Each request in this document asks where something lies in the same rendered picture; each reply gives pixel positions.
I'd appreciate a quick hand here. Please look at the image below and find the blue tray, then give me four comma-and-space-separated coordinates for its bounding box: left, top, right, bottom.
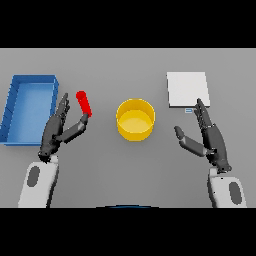
0, 74, 60, 147

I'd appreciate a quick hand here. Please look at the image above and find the pale square measuring scale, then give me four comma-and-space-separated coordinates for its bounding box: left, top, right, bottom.
166, 71, 212, 114

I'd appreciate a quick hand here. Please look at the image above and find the red beaker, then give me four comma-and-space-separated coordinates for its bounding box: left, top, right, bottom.
75, 90, 93, 118

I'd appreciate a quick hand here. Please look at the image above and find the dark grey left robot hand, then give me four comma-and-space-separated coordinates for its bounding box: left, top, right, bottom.
37, 92, 90, 164

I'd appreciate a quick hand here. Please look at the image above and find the yellow bowl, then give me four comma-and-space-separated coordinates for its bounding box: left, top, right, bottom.
115, 98, 156, 142

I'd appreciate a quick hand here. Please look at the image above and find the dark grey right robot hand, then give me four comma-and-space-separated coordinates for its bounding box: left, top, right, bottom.
173, 97, 233, 174

